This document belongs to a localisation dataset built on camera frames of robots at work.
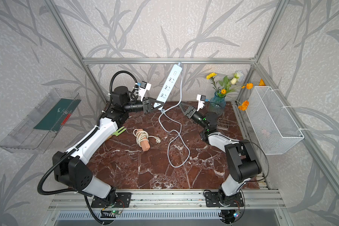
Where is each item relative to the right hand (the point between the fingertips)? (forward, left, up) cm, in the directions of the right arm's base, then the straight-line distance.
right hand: (178, 105), depth 76 cm
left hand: (-6, +8, +6) cm, 12 cm away
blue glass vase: (+19, -29, -20) cm, 40 cm away
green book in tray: (-9, +59, +3) cm, 60 cm away
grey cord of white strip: (-1, 0, +3) cm, 3 cm away
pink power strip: (-10, +22, -26) cm, 36 cm away
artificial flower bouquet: (+22, -33, -5) cm, 40 cm away
